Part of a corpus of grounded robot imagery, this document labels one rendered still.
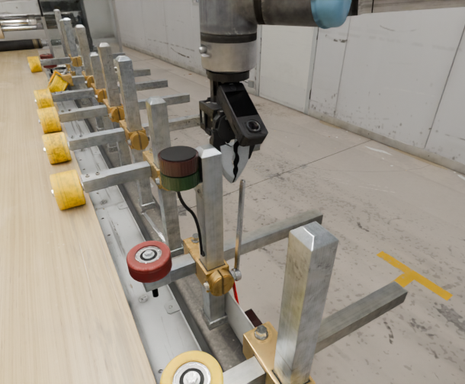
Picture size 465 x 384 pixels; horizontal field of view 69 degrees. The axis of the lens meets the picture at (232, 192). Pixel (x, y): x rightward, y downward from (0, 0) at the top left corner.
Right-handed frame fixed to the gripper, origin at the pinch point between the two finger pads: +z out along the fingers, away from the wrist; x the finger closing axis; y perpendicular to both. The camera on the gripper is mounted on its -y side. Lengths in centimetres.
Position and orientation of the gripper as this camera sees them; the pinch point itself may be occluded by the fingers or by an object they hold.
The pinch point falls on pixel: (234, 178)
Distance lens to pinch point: 65.5
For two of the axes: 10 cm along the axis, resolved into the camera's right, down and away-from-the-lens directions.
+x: -8.8, 2.6, -4.1
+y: -4.8, -4.7, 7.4
